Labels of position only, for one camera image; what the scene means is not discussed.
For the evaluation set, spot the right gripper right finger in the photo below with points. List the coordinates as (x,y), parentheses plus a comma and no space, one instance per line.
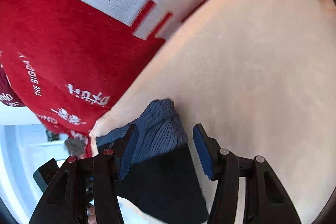
(208,153)

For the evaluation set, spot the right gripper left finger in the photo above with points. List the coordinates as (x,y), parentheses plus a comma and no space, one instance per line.
(124,149)

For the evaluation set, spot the black pants with blue waistband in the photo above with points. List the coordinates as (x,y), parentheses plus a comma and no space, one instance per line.
(162,181)

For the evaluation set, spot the dark red small cushion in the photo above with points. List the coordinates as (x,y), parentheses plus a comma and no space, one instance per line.
(7,96)

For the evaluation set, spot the cream sofa seat cushion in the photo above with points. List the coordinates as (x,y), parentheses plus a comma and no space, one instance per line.
(259,75)

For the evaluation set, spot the large red cushion white characters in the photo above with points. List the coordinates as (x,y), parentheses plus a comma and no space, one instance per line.
(70,61)

